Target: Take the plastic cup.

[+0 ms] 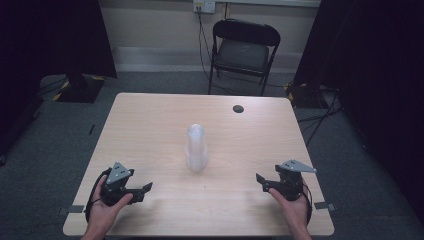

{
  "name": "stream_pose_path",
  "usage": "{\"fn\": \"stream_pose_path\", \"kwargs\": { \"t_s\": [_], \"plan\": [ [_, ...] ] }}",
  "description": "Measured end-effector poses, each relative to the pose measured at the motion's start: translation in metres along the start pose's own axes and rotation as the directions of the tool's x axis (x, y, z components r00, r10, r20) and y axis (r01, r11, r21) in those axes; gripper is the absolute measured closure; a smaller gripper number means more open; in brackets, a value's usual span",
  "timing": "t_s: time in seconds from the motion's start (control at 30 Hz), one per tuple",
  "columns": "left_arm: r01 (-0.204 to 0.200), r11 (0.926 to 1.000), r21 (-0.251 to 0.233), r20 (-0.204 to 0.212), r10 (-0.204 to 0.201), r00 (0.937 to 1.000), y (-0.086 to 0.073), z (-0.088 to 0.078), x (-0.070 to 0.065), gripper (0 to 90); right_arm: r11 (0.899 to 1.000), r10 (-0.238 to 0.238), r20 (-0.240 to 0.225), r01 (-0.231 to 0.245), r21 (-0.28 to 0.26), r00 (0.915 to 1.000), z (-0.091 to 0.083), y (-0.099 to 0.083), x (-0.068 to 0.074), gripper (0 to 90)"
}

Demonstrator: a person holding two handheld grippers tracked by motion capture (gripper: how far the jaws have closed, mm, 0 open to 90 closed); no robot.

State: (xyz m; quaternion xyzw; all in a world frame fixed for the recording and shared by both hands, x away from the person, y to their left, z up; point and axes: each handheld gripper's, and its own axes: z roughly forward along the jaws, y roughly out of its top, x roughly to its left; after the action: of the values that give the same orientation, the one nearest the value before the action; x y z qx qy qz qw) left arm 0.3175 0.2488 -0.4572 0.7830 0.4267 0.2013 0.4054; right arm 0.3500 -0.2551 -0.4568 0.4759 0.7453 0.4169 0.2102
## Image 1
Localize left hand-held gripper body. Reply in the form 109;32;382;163
100;162;136;207

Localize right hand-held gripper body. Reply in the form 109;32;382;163
275;159;318;202

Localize stack of clear plastic cups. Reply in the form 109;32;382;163
185;123;210;174

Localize person's right hand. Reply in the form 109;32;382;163
268;188;310;231

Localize person's left hand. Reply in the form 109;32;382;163
87;176;134;235

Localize grey tape strip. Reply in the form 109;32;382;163
313;201;336;212
58;204;85;216

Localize black stand base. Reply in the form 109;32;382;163
52;73;107;104
285;82;323;110

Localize black folding chair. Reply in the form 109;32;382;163
207;18;282;97

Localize dark curtain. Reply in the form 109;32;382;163
293;0;424;223
0;0;118;161

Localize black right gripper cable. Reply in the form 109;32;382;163
301;181;315;225

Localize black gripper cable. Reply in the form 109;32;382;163
84;167;113;223
301;181;315;225

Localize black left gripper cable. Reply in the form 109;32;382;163
84;167;113;223

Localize black floor cables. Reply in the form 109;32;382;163
297;85;344;148

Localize white wall socket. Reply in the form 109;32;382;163
192;0;217;15

